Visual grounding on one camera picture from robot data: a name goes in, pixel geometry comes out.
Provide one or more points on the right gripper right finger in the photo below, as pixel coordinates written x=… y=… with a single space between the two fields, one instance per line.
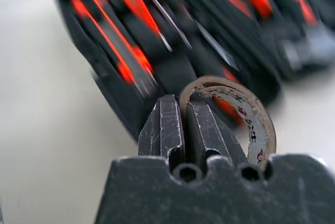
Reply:
x=206 y=132

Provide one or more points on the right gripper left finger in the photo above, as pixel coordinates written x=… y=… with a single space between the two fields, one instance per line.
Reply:
x=162 y=127

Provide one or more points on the short shaft orange black screwdriver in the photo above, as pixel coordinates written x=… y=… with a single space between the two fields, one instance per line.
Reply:
x=227 y=103

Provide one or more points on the black tape roll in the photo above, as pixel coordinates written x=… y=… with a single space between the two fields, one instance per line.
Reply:
x=264 y=119

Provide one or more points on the orange black utility knife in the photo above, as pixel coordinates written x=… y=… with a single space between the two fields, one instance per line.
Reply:
x=123 y=51

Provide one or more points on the orange test pen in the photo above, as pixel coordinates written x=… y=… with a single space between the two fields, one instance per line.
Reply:
x=167 y=17

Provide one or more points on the long shaft orange black screwdriver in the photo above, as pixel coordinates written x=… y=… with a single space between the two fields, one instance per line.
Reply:
x=133 y=1

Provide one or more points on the black tool case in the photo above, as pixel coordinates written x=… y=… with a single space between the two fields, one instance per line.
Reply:
x=83 y=59

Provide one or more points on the orange black claw hammer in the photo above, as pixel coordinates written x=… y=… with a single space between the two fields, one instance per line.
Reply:
x=301 y=6

